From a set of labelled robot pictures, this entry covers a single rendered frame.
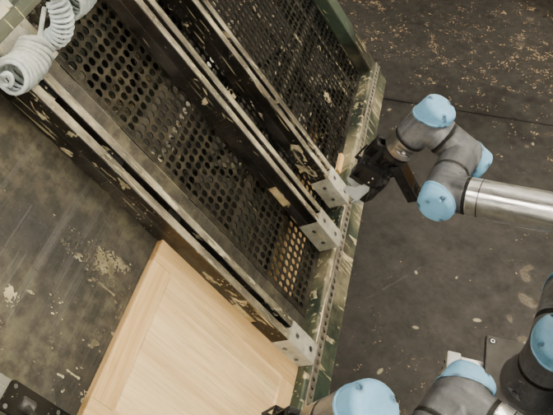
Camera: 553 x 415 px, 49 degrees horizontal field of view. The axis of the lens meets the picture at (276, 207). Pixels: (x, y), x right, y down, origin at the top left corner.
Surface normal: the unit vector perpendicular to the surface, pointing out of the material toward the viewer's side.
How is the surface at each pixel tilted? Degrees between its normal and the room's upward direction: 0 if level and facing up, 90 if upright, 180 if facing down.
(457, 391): 9
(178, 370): 56
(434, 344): 0
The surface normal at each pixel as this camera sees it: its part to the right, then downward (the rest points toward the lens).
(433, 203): -0.48, 0.65
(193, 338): 0.80, -0.25
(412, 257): -0.01, -0.67
